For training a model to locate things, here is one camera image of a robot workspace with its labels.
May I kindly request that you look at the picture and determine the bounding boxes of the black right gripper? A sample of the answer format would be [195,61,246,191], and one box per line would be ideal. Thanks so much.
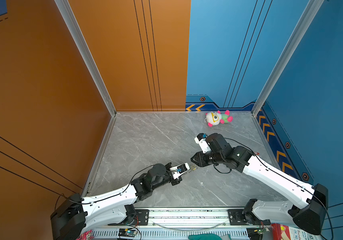
[188,150,224,168]

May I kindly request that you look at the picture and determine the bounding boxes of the metal key holder with rings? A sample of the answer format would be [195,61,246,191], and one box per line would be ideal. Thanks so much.
[188,164,198,172]

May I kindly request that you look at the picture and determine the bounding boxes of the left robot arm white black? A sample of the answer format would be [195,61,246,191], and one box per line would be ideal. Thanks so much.
[50,163,190,240]

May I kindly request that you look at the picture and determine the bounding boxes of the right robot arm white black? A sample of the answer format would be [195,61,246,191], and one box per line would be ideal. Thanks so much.
[191,146,327,235]

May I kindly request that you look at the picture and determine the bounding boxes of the white pink plush toy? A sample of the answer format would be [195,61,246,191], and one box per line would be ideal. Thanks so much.
[205,110,233,127]

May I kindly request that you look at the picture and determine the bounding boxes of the small green circuit board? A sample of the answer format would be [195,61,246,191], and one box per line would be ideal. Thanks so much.
[118,228,138,240]

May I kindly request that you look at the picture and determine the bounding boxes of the red printed box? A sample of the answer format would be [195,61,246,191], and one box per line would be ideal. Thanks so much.
[271,224,309,240]

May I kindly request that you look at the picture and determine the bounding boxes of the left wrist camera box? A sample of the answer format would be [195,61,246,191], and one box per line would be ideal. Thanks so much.
[169,163,190,180]

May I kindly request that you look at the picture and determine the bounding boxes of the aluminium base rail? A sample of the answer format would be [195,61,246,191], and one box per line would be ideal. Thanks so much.
[58,206,322,240]

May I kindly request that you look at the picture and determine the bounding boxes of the aluminium corner post right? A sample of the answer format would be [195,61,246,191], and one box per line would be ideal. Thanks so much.
[251,0,324,117]

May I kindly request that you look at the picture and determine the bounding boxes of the aluminium corner post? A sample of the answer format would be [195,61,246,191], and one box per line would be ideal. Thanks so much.
[251,0,324,117]
[54,0,116,117]

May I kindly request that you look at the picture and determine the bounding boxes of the aluminium corner post left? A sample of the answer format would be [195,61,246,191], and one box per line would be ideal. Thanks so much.
[54,0,116,117]

